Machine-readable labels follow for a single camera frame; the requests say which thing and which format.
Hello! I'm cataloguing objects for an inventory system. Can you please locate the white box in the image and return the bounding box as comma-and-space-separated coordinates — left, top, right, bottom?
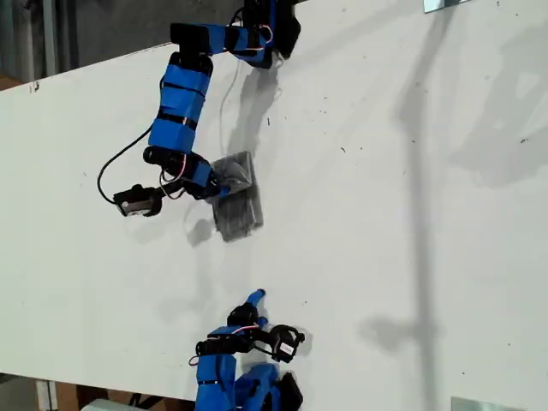
79, 397, 138, 411

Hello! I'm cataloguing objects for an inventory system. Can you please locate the grey white-striped square towel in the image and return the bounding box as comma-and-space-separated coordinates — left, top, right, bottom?
210, 150, 265, 244

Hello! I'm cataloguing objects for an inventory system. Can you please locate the grey metal post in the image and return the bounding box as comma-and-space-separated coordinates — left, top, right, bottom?
41, 0, 57, 79

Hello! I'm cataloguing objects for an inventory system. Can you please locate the white table leg post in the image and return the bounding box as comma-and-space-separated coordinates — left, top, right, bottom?
35, 378, 59, 411

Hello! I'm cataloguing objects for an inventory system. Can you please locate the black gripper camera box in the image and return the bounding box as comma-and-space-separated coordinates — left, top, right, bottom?
113, 183, 164, 219
269, 324, 306, 364

